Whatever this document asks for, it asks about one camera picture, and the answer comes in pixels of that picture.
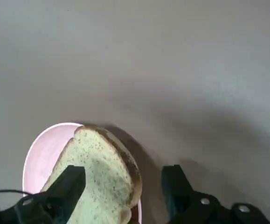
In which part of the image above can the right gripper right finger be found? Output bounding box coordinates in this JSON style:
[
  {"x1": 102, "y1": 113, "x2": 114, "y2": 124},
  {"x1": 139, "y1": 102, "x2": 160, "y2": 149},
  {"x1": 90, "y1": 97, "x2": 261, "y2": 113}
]
[{"x1": 161, "y1": 164, "x2": 270, "y2": 224}]

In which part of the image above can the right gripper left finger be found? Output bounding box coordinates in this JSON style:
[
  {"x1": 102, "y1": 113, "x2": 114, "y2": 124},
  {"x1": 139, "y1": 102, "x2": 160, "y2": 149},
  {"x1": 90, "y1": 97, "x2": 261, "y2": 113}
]
[{"x1": 0, "y1": 165, "x2": 86, "y2": 224}]

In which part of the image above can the pink round plate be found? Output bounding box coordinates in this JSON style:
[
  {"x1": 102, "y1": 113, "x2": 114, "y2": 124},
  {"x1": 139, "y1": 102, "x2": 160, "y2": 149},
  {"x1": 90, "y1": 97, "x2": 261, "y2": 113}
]
[{"x1": 22, "y1": 122, "x2": 142, "y2": 224}]

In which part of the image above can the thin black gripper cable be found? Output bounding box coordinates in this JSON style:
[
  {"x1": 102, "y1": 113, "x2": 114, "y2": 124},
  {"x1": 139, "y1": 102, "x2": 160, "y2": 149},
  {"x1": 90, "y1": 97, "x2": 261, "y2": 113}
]
[{"x1": 0, "y1": 189, "x2": 34, "y2": 199}]

